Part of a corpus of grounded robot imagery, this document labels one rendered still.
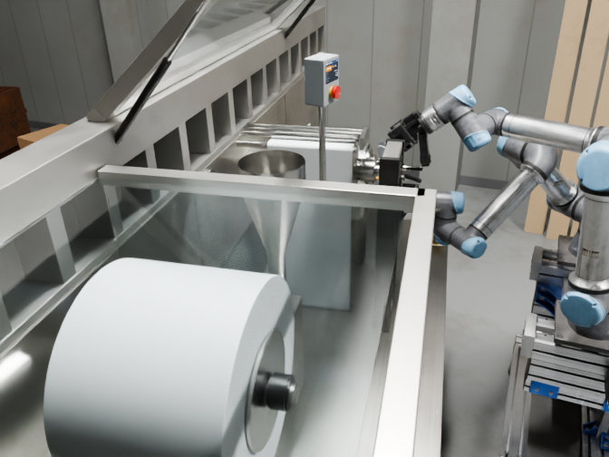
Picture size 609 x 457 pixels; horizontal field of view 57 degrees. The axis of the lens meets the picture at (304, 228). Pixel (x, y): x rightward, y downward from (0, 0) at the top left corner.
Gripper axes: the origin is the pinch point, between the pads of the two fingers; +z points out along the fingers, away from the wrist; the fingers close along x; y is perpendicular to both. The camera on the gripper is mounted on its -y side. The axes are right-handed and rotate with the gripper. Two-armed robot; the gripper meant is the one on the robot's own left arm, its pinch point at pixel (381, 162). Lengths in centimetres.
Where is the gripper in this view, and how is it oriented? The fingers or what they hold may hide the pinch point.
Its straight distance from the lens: 187.0
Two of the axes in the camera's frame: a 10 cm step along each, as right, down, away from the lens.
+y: -6.4, -7.4, -2.2
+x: -2.4, 4.6, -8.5
